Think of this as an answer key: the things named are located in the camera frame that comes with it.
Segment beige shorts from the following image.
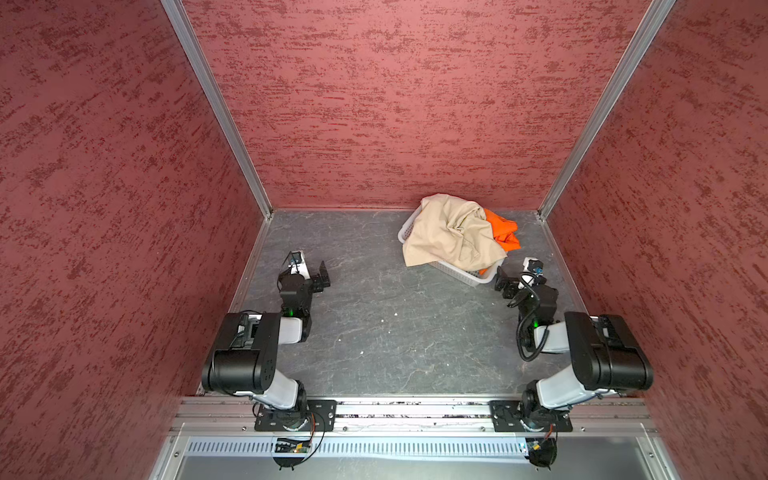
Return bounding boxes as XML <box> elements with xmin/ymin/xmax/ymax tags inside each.
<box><xmin>402</xmin><ymin>194</ymin><xmax>507</xmax><ymax>271</ymax></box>

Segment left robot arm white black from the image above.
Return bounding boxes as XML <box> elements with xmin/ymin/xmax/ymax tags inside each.
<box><xmin>201</xmin><ymin>251</ymin><xmax>337</xmax><ymax>432</ymax></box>

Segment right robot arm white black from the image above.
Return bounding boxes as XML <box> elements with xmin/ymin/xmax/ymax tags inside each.
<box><xmin>489</xmin><ymin>262</ymin><xmax>654</xmax><ymax>434</ymax></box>

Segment orange shorts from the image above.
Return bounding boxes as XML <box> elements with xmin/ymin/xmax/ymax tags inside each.
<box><xmin>484</xmin><ymin>209</ymin><xmax>521</xmax><ymax>252</ymax></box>

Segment white plastic basket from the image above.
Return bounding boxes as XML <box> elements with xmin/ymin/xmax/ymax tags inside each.
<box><xmin>397</xmin><ymin>206</ymin><xmax>505</xmax><ymax>287</ymax></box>

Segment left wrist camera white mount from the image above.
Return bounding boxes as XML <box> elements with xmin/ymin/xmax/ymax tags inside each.
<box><xmin>286</xmin><ymin>250</ymin><xmax>310</xmax><ymax>279</ymax></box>

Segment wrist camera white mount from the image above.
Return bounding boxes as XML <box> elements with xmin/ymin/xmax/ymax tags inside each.
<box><xmin>286</xmin><ymin>250</ymin><xmax>310</xmax><ymax>279</ymax></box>
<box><xmin>521</xmin><ymin>257</ymin><xmax>547</xmax><ymax>286</ymax></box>

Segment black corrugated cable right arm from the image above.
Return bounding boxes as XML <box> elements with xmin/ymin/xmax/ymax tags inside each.
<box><xmin>507</xmin><ymin>271</ymin><xmax>551</xmax><ymax>362</ymax></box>

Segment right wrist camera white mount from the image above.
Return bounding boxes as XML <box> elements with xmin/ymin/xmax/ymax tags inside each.
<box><xmin>521</xmin><ymin>257</ymin><xmax>547</xmax><ymax>286</ymax></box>

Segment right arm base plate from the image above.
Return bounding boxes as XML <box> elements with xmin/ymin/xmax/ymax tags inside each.
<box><xmin>489</xmin><ymin>400</ymin><xmax>573</xmax><ymax>434</ymax></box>

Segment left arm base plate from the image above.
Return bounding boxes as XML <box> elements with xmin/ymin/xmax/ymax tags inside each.
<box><xmin>253</xmin><ymin>399</ymin><xmax>338</xmax><ymax>433</ymax></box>

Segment left circuit board with wires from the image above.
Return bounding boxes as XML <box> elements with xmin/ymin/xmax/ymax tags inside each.
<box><xmin>272</xmin><ymin>437</ymin><xmax>315</xmax><ymax>470</ymax></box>

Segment circuit board with wires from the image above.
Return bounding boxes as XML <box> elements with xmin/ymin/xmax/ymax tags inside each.
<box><xmin>527</xmin><ymin>437</ymin><xmax>558</xmax><ymax>469</ymax></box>
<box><xmin>272</xmin><ymin>437</ymin><xmax>315</xmax><ymax>470</ymax></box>

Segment right circuit board with wires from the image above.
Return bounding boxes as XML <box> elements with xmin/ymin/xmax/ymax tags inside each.
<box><xmin>527</xmin><ymin>437</ymin><xmax>558</xmax><ymax>469</ymax></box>

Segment aluminium rail frame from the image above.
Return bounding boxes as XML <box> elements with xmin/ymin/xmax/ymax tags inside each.
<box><xmin>150</xmin><ymin>395</ymin><xmax>678</xmax><ymax>479</ymax></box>

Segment left corner aluminium post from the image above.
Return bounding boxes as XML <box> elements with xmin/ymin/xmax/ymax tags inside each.
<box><xmin>161</xmin><ymin>0</ymin><xmax>273</xmax><ymax>221</ymax></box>

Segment corner aluminium post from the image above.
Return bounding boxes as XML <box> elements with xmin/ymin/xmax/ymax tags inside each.
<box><xmin>538</xmin><ymin>0</ymin><xmax>676</xmax><ymax>223</ymax></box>
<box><xmin>161</xmin><ymin>0</ymin><xmax>273</xmax><ymax>221</ymax></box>

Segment right corner aluminium post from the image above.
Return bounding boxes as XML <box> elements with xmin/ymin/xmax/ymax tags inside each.
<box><xmin>538</xmin><ymin>0</ymin><xmax>676</xmax><ymax>223</ymax></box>

